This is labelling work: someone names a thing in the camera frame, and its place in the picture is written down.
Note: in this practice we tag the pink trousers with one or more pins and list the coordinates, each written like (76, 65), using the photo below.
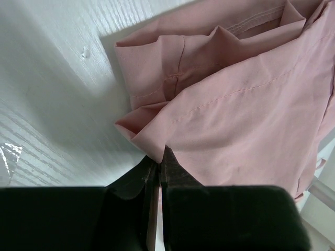
(241, 91)

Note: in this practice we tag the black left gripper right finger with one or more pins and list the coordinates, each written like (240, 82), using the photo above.
(198, 217)

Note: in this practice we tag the white clothes rack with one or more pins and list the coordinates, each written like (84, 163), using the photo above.
(318, 209)

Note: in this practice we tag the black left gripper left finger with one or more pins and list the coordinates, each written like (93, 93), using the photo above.
(120, 216)

